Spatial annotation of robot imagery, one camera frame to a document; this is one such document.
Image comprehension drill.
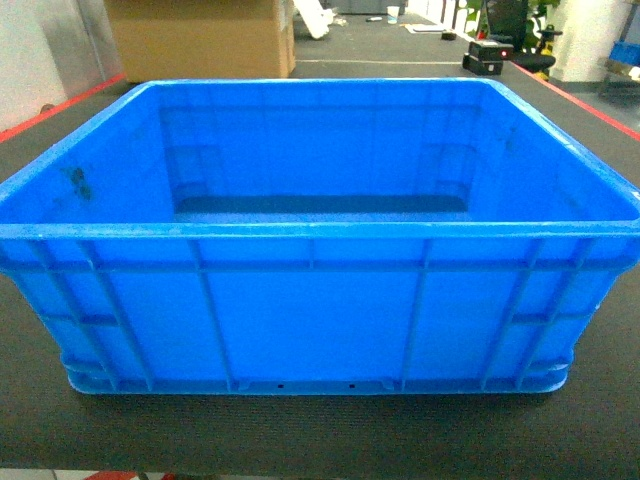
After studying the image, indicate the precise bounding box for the large blue plastic crate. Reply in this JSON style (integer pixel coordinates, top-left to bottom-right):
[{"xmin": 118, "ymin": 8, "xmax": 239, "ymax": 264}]
[{"xmin": 1, "ymin": 78, "xmax": 639, "ymax": 395}]

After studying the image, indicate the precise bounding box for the brown cardboard box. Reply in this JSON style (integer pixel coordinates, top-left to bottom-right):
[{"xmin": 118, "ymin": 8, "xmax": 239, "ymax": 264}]
[{"xmin": 104, "ymin": 0, "xmax": 296, "ymax": 83}]

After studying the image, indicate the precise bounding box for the white paper cup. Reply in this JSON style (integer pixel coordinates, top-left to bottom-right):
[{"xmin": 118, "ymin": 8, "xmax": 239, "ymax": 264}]
[{"xmin": 386, "ymin": 6, "xmax": 400, "ymax": 25}]

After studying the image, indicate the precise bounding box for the black device with red light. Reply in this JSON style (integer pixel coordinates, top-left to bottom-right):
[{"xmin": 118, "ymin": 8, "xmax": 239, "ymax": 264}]
[{"xmin": 462, "ymin": 40, "xmax": 514, "ymax": 76}]

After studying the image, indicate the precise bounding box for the green potted plant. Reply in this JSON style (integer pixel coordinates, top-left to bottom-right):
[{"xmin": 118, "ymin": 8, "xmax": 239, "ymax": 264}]
[{"xmin": 455, "ymin": 0, "xmax": 561, "ymax": 42}]

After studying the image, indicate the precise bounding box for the black office chair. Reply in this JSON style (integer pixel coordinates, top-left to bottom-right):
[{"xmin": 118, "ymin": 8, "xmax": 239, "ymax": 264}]
[{"xmin": 488, "ymin": 25, "xmax": 563, "ymax": 81}]

